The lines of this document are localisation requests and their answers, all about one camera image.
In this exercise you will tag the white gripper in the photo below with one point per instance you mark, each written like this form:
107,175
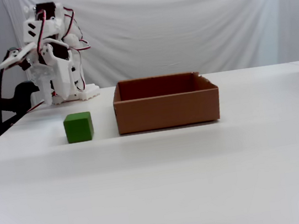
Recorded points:
60,72

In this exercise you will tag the green cube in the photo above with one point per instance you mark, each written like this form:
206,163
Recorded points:
78,127

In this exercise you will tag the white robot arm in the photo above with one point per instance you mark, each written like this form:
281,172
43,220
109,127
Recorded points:
42,24

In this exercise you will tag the brown cardboard box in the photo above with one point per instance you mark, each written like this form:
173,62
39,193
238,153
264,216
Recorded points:
166,112

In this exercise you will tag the black table clamp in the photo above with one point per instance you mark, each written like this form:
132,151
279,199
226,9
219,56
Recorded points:
22,99

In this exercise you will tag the white cloth backdrop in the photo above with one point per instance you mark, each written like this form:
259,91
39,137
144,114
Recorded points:
182,29

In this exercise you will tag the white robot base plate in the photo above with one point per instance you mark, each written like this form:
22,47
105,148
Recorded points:
89,92

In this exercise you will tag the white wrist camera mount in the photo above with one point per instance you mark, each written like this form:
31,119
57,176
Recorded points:
16,56

